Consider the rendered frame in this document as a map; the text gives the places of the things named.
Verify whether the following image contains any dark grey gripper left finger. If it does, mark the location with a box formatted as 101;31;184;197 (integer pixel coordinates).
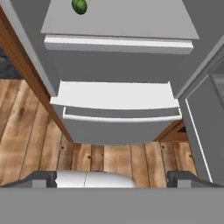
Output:
0;170;58;189

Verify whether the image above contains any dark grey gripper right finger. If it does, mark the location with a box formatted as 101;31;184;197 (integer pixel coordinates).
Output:
166;170;224;189

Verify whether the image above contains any grey fridge door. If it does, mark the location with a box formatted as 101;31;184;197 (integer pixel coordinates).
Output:
176;36;224;186

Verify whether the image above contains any grey fridge freezer drawer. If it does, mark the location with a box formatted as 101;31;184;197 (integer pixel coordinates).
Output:
49;80;184;146

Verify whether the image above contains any grey fridge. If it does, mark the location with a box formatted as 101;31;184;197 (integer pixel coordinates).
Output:
0;0;224;146

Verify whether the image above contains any grey fridge shelf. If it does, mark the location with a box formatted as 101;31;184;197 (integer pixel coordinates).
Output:
40;0;200;56

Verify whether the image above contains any green avocado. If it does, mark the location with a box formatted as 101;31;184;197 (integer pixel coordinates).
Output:
71;0;88;16

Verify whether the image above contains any brown wooden cabinet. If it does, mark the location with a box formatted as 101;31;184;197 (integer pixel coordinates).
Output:
152;118;190;144

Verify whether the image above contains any white rounded object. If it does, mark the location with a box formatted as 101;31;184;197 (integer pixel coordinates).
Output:
55;170;137;189

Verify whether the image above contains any brown wooden cabinet panel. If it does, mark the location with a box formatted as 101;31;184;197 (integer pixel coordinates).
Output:
0;6;74;144

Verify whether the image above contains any white freezer drawer handle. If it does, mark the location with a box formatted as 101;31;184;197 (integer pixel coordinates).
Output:
62;106;184;123

